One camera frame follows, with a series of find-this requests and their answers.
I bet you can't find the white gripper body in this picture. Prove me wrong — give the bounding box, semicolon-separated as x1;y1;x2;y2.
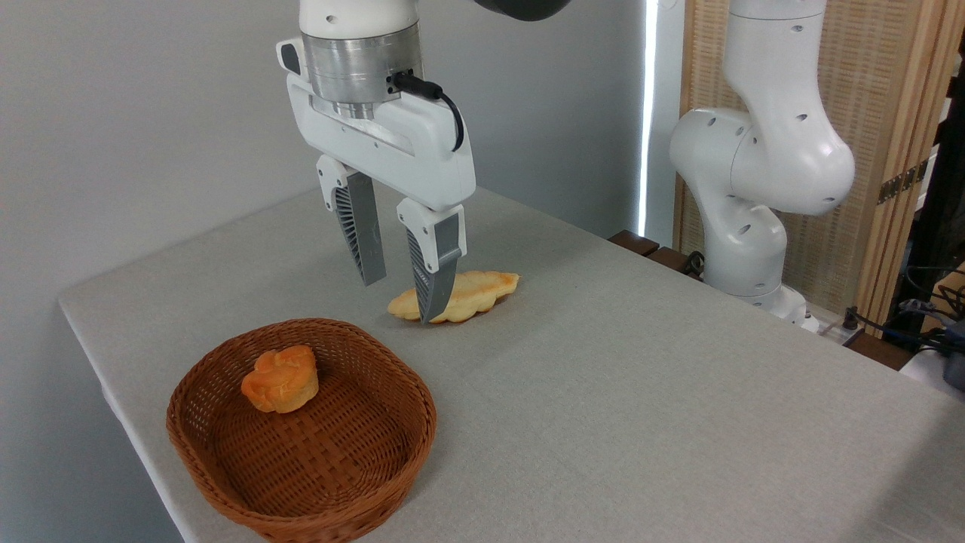
276;38;477;213

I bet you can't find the long braided bread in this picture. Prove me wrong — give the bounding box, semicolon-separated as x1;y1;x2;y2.
388;270;521;324

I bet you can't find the blue grey device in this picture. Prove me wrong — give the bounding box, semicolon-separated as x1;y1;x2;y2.
941;320;965;393

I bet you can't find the brown wicker basket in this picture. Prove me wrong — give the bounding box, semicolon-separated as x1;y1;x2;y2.
166;318;438;543

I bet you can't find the metal screen hinge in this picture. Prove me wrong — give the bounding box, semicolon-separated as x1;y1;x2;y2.
877;160;930;206

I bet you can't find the bamboo folding screen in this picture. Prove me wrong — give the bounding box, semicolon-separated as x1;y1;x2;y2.
673;0;965;336

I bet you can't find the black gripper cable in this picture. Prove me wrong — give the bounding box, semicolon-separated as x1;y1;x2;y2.
391;71;466;153

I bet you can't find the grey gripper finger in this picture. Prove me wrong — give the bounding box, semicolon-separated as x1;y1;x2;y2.
397;198;467;324
316;155;388;287

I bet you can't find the grey tablecloth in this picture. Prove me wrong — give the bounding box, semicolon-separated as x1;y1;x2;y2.
59;184;965;543

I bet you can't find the black metal stand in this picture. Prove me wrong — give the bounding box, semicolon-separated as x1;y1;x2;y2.
890;53;965;355

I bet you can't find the black cable bundle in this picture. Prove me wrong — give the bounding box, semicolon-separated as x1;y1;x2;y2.
843;264;965;357

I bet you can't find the brown wooden block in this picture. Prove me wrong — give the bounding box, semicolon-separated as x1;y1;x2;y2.
647;246;706;282
608;229;661;258

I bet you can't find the round orange bread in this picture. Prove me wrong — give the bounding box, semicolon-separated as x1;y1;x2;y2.
240;345;320;414

